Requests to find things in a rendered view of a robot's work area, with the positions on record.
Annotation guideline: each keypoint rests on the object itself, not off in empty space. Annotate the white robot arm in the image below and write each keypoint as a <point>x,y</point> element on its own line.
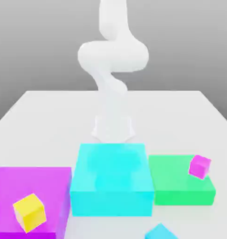
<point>113,56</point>

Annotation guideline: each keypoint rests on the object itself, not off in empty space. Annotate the small magenta cube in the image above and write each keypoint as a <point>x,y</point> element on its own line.
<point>199,167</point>

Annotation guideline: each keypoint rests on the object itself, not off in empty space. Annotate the small blue cube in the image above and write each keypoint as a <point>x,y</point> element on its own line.
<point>159,232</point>

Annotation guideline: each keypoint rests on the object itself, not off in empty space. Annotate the small yellow cube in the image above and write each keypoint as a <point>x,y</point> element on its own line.
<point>30,213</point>

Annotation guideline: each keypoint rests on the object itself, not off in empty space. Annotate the large cyan box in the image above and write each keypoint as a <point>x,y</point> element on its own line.
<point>113,179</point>

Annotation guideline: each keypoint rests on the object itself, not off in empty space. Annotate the large green box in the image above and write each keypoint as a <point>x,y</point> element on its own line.
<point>173,183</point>

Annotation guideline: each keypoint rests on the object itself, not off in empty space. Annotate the large magenta box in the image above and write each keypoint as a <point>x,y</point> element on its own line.
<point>31,183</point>

